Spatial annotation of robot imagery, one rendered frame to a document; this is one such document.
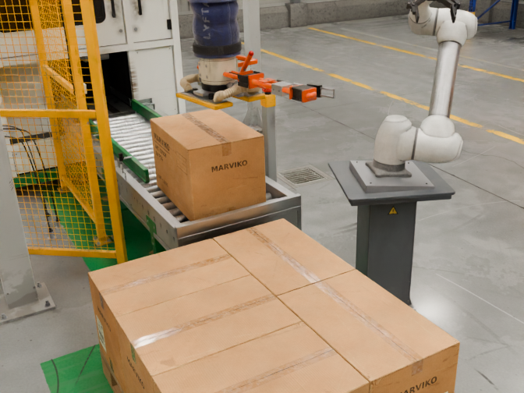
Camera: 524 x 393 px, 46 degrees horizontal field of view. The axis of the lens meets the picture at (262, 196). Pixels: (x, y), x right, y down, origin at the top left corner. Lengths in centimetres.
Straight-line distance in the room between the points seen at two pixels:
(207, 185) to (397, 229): 95
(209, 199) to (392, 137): 93
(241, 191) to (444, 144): 100
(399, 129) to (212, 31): 96
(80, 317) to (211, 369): 150
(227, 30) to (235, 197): 82
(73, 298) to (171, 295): 125
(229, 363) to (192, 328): 25
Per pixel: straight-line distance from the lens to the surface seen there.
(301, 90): 250
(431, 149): 299
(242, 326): 236
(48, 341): 342
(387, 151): 301
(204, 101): 290
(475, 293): 367
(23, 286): 368
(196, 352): 225
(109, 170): 359
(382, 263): 321
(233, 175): 308
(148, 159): 406
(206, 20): 288
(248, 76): 275
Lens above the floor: 191
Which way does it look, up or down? 24 degrees down
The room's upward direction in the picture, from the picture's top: 2 degrees counter-clockwise
